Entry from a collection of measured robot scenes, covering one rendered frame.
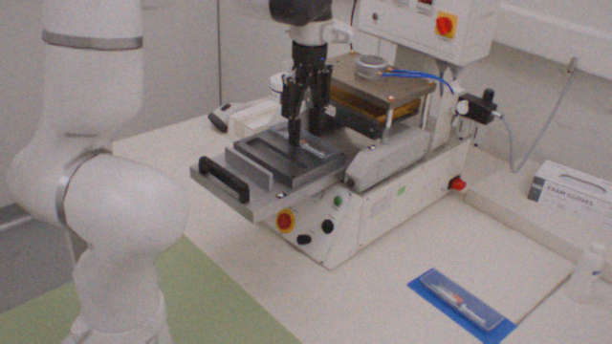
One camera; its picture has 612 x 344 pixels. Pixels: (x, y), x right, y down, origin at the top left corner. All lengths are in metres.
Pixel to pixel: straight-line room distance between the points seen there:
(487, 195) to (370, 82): 0.48
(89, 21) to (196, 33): 2.23
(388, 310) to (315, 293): 0.16
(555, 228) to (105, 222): 1.14
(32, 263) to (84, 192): 1.91
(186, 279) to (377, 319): 0.40
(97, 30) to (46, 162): 0.18
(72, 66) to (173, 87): 2.24
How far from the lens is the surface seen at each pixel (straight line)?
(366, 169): 1.22
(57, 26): 0.66
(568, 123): 1.75
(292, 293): 1.23
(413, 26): 1.43
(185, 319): 1.03
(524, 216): 1.53
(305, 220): 1.32
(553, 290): 1.41
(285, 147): 1.25
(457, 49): 1.37
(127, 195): 0.66
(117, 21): 0.65
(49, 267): 2.56
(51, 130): 0.70
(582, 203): 1.57
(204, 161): 1.17
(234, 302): 1.04
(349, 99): 1.35
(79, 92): 0.66
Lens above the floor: 1.61
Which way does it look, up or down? 32 degrees down
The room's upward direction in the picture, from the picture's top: 4 degrees clockwise
